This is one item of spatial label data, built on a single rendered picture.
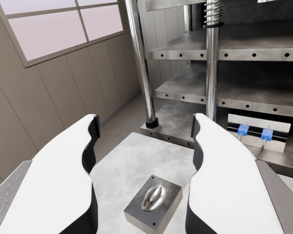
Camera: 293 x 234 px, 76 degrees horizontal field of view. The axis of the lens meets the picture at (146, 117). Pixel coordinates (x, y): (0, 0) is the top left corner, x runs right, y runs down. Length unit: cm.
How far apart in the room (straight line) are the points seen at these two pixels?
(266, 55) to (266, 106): 24
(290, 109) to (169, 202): 67
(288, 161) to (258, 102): 31
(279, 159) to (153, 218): 68
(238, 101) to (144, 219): 70
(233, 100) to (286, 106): 22
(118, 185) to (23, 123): 152
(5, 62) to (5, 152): 84
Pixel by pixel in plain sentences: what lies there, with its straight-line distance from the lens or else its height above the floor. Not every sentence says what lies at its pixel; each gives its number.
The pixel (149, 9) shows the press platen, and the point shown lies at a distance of 115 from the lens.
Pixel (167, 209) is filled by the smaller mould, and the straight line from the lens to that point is 77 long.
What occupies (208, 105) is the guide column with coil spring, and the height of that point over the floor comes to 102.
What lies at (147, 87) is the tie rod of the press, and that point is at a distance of 118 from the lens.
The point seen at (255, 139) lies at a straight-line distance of 115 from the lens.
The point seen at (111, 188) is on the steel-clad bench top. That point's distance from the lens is 98.
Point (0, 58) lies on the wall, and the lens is 218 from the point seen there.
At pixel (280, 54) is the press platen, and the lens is 96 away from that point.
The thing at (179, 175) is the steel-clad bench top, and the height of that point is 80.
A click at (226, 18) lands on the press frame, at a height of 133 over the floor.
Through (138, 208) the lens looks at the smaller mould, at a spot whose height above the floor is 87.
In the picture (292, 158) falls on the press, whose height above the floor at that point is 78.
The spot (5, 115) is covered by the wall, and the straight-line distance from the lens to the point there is 219.
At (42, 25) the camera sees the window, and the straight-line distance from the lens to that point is 242.
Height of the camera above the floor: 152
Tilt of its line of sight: 30 degrees down
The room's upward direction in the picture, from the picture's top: 10 degrees counter-clockwise
